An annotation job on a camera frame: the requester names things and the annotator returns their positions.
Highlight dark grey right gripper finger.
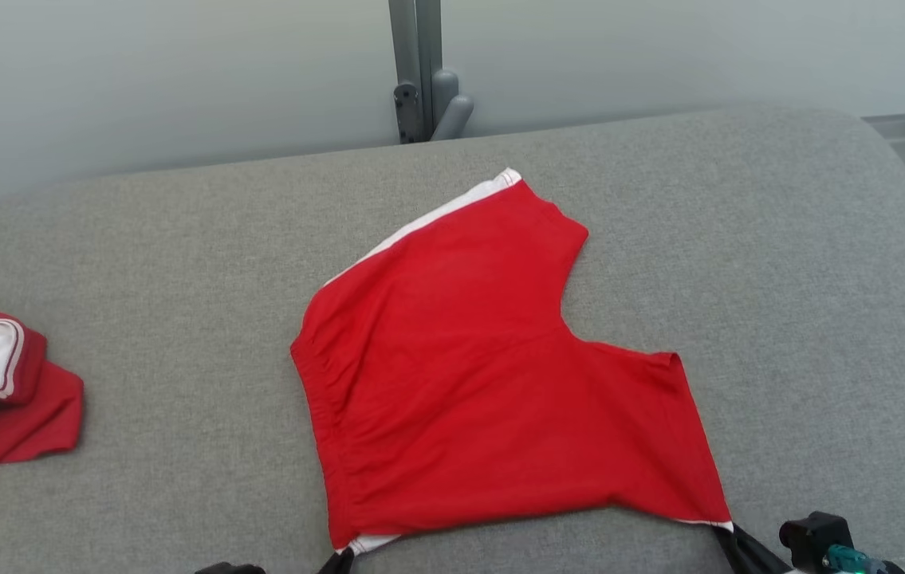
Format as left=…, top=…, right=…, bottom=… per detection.
left=711, top=524, right=756, bottom=574
left=727, top=524, right=792, bottom=574

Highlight red shorts with white stripe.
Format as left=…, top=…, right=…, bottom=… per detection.
left=290, top=167, right=734, bottom=556

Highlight red and white jersey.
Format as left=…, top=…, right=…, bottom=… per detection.
left=0, top=300, right=85, bottom=527

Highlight grey fabric sofa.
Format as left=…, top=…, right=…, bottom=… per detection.
left=0, top=104, right=905, bottom=574

